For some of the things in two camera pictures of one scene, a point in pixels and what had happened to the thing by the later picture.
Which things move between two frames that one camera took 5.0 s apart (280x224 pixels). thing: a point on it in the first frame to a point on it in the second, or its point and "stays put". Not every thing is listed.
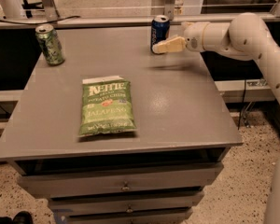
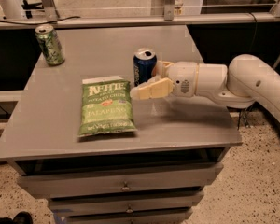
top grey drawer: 167,180 stays put
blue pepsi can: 160,29 to 144,66
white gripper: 193,36 to 183,77
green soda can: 50,44 stays put
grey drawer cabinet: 160,175 stays put
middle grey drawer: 172,201 stays put
